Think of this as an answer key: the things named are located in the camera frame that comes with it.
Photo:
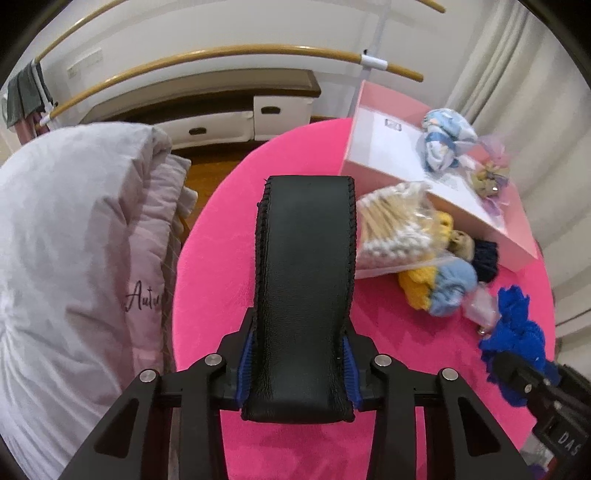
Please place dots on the white wall outlet plate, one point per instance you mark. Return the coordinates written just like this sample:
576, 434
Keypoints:
85, 62

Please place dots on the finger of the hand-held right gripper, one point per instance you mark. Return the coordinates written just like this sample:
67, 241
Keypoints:
517, 376

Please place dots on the pink cardboard box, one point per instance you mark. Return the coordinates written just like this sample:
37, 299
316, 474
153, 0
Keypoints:
383, 147

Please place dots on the white rack pole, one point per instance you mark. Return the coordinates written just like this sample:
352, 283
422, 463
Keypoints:
375, 41

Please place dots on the light blue printed cloth bundle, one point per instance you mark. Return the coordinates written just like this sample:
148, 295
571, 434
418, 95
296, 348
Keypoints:
443, 138

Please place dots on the cream curtain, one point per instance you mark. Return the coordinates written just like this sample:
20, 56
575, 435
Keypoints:
521, 69

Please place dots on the grey hanging cloth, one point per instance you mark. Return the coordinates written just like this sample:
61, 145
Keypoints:
23, 94

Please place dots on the yellow knitted scrunchie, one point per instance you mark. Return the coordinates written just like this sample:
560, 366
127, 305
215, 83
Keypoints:
415, 288

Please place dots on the blue knitted scrunchie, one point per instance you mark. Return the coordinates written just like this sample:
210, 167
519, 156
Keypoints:
512, 332

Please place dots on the white drawer cabinet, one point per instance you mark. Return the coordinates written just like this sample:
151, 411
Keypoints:
221, 127

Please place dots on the small doll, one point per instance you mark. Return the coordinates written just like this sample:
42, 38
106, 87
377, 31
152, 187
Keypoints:
491, 177

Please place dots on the dark wooden cabinet top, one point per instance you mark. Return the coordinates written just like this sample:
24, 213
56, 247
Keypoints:
240, 87

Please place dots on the white duvet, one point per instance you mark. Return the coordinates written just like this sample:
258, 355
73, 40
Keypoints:
69, 254

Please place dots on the pink round table cover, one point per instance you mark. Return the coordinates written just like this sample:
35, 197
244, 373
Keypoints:
221, 230

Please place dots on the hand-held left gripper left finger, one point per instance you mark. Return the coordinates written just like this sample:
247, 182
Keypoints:
244, 369

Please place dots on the light blue plush scrunchie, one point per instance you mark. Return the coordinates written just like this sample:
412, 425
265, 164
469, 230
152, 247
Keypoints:
455, 281

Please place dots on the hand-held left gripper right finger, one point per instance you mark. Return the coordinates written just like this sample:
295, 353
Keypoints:
351, 369

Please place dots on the wooden rail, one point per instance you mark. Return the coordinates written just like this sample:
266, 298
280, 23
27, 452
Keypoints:
83, 21
207, 57

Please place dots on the bag of cotton swabs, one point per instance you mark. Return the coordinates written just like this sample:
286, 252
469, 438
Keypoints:
388, 230

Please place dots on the clear plastic zip bag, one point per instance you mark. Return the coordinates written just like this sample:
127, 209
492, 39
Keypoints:
481, 307

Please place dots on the black leather pad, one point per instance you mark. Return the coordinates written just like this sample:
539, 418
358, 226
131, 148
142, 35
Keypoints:
304, 300

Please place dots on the navy knitted scrunchie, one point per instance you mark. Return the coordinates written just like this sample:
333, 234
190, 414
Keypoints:
485, 261

